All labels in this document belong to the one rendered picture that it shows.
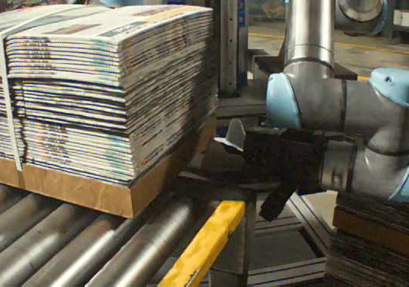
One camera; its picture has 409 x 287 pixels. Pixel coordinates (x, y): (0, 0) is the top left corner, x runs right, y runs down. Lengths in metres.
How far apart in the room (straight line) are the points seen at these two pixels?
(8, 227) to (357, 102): 0.49
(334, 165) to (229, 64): 0.66
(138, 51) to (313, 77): 0.24
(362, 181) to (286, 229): 0.97
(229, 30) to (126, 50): 0.76
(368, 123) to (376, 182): 0.09
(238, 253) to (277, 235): 0.96
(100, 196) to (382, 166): 0.38
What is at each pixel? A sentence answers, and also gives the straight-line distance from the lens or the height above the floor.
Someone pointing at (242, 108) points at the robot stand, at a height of 0.73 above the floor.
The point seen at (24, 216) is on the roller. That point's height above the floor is 0.79.
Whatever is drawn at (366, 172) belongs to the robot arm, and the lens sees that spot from 0.68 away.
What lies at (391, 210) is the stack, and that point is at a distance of 0.89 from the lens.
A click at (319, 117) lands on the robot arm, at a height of 0.91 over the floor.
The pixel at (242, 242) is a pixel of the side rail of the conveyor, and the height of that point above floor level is 0.74.
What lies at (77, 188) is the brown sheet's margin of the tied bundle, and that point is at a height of 0.83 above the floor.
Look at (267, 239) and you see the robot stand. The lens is 1.60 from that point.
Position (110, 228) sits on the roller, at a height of 0.80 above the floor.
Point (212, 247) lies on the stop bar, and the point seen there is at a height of 0.82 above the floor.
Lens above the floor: 1.12
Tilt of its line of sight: 23 degrees down
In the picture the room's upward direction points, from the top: straight up
